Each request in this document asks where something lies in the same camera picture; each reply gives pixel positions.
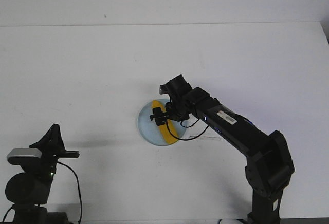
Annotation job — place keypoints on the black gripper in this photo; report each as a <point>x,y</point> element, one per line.
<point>172,112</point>
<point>48,142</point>

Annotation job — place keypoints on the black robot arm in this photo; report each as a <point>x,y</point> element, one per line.
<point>269,164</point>
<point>29,190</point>

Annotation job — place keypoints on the yellow toy corn cob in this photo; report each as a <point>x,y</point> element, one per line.
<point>167,131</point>

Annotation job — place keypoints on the light blue round plate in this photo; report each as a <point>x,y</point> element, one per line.
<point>147,128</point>

